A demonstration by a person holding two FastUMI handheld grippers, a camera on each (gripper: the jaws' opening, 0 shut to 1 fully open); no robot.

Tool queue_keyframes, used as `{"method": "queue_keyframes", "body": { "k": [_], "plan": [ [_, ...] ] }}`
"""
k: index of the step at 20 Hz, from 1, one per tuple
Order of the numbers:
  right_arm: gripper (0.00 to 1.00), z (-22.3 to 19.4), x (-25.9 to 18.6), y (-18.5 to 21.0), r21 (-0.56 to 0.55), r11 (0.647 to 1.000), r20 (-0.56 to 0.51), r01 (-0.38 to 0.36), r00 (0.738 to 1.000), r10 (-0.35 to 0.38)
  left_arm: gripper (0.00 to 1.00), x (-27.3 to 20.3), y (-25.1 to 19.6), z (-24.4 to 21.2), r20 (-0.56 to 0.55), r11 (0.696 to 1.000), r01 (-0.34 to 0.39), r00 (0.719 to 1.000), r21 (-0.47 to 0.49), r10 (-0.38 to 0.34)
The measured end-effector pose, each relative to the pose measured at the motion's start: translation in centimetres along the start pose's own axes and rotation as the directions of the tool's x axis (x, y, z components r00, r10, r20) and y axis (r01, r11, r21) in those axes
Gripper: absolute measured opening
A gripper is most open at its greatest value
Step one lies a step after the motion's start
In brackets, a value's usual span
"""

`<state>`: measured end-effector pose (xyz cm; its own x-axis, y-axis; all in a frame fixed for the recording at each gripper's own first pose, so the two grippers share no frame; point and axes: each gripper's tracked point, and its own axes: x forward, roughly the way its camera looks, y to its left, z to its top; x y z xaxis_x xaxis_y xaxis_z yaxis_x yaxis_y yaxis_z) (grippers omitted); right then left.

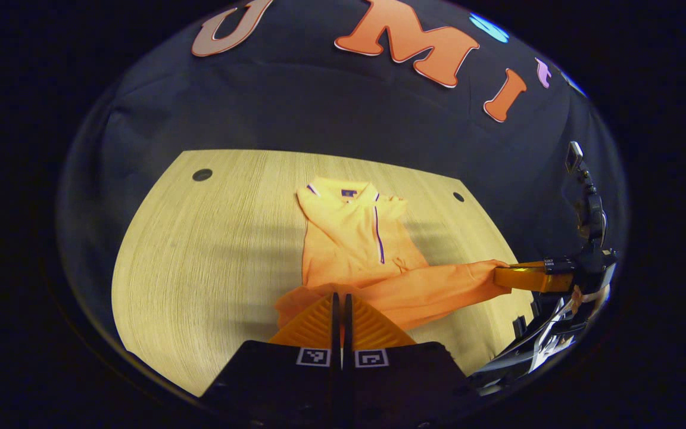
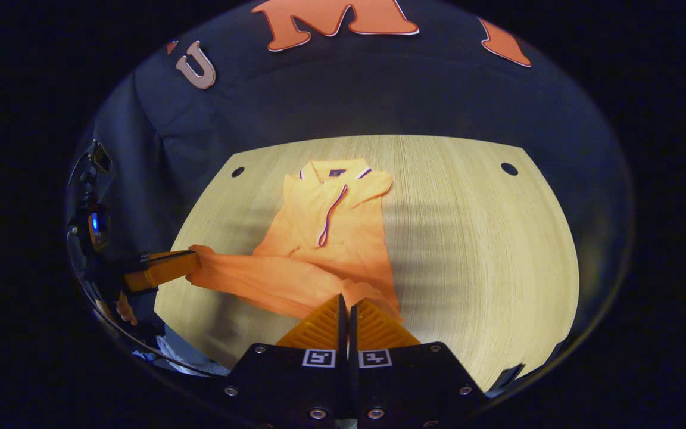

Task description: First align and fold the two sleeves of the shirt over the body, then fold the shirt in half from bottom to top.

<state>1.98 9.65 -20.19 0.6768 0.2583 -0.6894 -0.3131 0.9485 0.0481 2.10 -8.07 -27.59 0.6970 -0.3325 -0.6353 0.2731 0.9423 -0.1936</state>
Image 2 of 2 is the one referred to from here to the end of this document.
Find orange T-shirt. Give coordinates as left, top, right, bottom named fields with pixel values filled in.
left=185, top=158, right=406, bottom=325

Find person's light clothing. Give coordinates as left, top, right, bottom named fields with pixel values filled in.
left=132, top=334, right=230, bottom=377

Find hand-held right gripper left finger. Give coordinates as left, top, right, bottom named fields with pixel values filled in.
left=224, top=294, right=351, bottom=429

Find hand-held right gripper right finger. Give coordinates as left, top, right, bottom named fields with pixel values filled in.
left=350, top=298, right=490, bottom=429

